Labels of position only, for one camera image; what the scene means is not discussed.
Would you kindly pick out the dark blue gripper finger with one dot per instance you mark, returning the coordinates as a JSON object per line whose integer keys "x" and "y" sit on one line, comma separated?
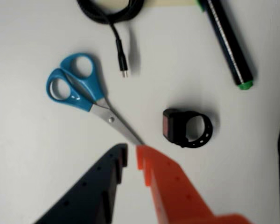
{"x": 91, "y": 193}

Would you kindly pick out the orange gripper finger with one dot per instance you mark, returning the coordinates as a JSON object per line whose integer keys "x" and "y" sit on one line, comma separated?
{"x": 175, "y": 191}

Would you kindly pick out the black marker with green cap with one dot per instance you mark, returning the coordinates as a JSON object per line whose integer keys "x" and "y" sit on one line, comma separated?
{"x": 231, "y": 46}

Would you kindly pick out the beige masking tape piece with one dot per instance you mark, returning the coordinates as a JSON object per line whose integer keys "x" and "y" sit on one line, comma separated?
{"x": 172, "y": 2}

